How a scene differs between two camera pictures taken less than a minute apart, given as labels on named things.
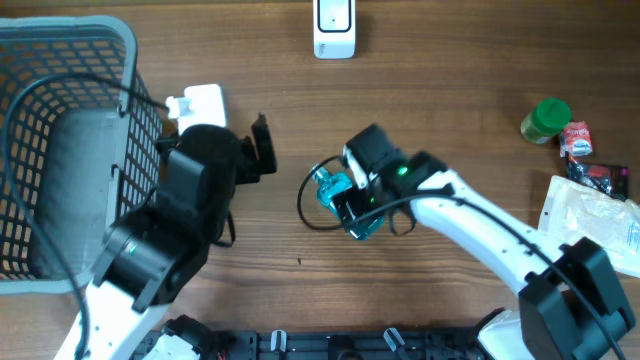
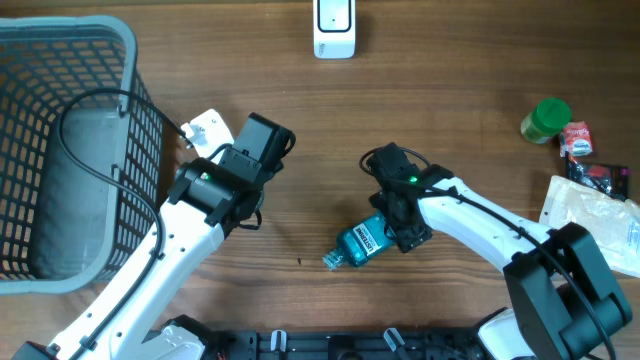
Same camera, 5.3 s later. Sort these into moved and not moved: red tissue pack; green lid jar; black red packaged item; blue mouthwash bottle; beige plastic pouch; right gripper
Moved: blue mouthwash bottle; right gripper
Not moved: green lid jar; beige plastic pouch; red tissue pack; black red packaged item
